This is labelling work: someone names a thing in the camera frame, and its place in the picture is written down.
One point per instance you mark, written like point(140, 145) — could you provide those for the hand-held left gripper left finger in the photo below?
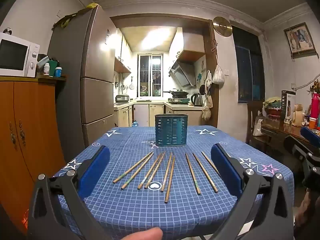
point(96, 171)

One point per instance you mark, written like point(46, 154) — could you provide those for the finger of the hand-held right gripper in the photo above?
point(311, 135)
point(297, 147)

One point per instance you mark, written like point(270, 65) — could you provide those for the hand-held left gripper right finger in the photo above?
point(226, 172)

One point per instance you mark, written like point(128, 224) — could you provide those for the bunch of wooden chopsticks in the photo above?
point(168, 172)

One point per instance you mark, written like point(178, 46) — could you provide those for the teal metal chopstick holder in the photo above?
point(171, 130)

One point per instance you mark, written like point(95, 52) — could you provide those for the person's right forearm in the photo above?
point(306, 210)

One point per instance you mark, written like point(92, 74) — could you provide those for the orange cup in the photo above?
point(313, 123)

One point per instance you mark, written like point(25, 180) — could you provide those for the glass jar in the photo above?
point(298, 116)

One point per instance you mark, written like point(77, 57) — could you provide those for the dark wooden side table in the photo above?
point(277, 135)

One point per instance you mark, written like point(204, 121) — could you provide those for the pink thermos bottle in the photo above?
point(315, 110)

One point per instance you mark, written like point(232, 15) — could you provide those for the black product box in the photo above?
point(287, 105)

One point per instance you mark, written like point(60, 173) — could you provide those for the red bowl with greens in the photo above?
point(273, 106)

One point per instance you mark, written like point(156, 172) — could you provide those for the dried flowers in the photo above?
point(315, 86)

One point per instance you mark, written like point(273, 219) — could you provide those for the wooden chair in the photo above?
point(255, 120)

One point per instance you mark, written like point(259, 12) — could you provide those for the blue star grid tablecloth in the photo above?
point(140, 212)

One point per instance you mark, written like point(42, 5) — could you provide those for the blue water jug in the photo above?
point(135, 124)

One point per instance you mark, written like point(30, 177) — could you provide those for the hanging cloth bags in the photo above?
point(207, 105)

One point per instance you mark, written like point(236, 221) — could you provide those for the lower kitchen cabinets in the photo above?
point(142, 115)

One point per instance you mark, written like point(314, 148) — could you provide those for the kitchen cabinets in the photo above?
point(142, 115)
point(122, 52)

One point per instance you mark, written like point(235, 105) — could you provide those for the orange wooden cabinet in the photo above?
point(32, 130)

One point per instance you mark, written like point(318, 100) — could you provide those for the steel electric kettle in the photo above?
point(197, 100)

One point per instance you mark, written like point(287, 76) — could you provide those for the gas stove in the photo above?
point(178, 101)

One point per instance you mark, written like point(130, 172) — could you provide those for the black wok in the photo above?
point(178, 93)

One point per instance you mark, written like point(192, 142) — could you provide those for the dark window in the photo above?
point(248, 67)

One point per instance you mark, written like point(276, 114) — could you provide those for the hanging white plastic bag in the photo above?
point(218, 76)

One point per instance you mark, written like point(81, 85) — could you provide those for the white jar teal label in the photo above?
point(58, 72)

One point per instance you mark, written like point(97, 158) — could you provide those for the steel range hood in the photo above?
point(182, 73)

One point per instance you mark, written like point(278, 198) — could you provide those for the grey refrigerator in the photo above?
point(97, 62)

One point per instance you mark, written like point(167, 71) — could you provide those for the kitchen window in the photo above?
point(150, 75)

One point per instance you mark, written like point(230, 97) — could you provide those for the green container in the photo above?
point(53, 67)

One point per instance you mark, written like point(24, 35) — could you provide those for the white pill bottle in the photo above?
point(46, 69)

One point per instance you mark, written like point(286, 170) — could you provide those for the upper kitchen cabinets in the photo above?
point(122, 52)

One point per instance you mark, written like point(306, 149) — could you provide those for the blue face mask pack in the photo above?
point(43, 61)

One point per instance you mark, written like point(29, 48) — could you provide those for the white microwave oven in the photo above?
point(15, 55)

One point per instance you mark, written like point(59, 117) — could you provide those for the green cloth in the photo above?
point(63, 20)

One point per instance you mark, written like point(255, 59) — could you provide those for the yellow cloth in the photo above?
point(92, 5)

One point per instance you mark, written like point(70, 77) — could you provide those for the framed wall picture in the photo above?
point(299, 38)

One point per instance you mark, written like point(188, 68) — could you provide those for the round gold wall clock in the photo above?
point(222, 27)

